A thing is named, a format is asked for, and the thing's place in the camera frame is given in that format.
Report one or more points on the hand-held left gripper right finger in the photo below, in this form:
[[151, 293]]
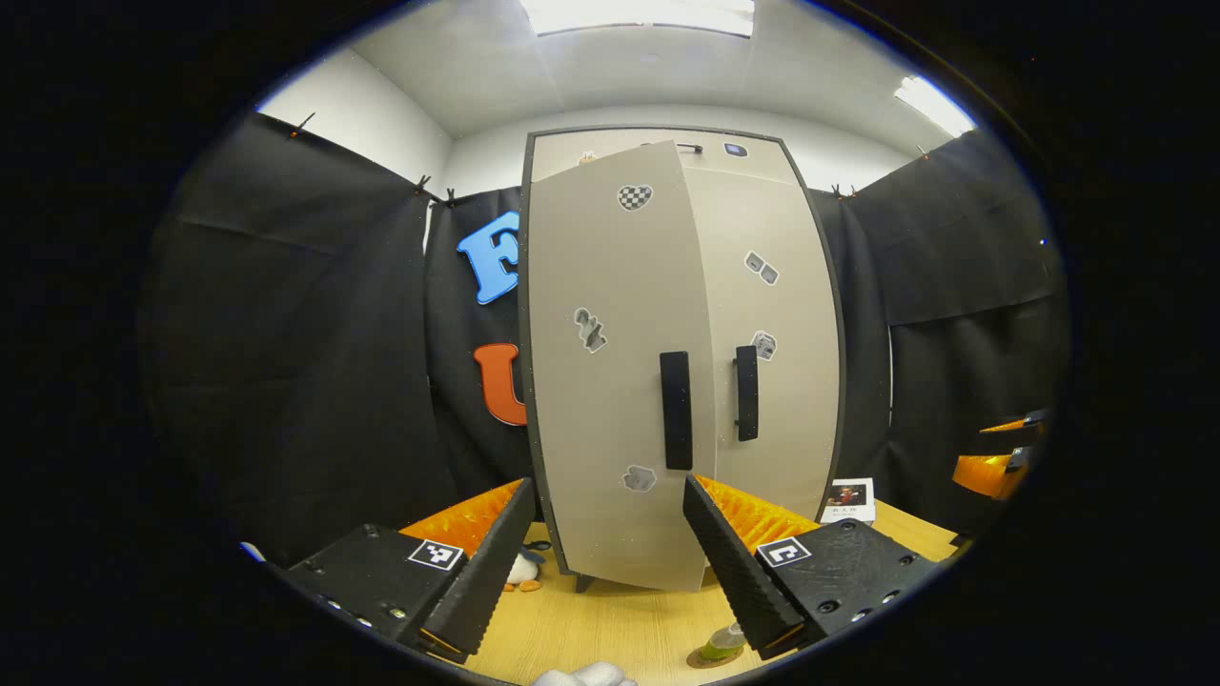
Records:
[[734, 572]]

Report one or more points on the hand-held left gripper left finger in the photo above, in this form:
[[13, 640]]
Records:
[[486, 572]]

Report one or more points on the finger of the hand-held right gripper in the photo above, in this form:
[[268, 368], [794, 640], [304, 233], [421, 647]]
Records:
[[1015, 431], [986, 474]]

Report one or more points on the green label plastic bottle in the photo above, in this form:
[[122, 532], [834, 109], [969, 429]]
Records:
[[722, 646]]

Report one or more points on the round cork coaster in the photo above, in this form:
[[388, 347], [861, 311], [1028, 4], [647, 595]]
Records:
[[696, 660]]

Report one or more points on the white cabinet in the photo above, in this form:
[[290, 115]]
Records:
[[583, 582]]

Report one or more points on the white cabinet door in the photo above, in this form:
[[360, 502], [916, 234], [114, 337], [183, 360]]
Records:
[[791, 400], [610, 400]]

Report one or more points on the penguin plush toy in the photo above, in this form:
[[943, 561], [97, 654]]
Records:
[[522, 570]]

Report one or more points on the white cover book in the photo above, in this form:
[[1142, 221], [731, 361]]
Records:
[[848, 514]]

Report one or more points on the black backdrop cloth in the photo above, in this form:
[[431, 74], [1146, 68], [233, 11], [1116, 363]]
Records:
[[286, 333]]

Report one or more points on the ceiling light panel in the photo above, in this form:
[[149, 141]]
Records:
[[934, 105], [639, 14]]

